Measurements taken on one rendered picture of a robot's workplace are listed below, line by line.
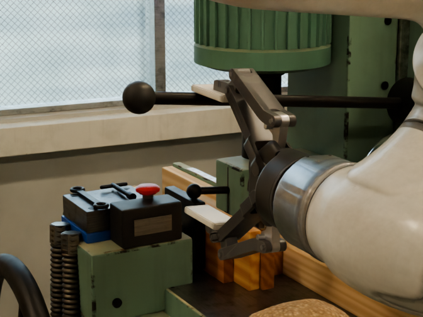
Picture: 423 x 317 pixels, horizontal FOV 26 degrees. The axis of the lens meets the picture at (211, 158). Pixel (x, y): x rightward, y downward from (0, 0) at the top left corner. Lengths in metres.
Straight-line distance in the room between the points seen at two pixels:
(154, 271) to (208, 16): 0.32
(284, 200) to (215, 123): 1.77
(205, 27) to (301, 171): 0.38
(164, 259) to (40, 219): 1.39
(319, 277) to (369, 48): 0.30
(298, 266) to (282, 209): 0.37
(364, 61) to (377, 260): 0.54
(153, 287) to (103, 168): 1.40
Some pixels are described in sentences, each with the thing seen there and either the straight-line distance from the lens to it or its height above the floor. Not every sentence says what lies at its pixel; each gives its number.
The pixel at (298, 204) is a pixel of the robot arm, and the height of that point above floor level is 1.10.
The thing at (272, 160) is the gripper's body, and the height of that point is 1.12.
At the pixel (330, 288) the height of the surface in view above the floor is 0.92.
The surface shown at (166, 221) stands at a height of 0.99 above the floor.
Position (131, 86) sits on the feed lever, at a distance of 0.95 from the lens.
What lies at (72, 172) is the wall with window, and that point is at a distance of 2.49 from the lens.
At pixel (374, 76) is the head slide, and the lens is 1.21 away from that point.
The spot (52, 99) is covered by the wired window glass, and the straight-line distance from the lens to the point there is 2.51.
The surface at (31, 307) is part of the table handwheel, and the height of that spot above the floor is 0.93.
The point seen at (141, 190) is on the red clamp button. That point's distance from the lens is 1.12.
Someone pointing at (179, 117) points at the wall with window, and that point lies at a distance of 2.50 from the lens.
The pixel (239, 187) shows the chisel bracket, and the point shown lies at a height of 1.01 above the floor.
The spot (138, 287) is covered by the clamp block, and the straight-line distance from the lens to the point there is 1.13.
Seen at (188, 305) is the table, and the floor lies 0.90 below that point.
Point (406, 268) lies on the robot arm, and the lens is 0.67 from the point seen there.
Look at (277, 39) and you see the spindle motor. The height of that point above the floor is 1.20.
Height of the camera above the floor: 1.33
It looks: 14 degrees down
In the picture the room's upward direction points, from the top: straight up
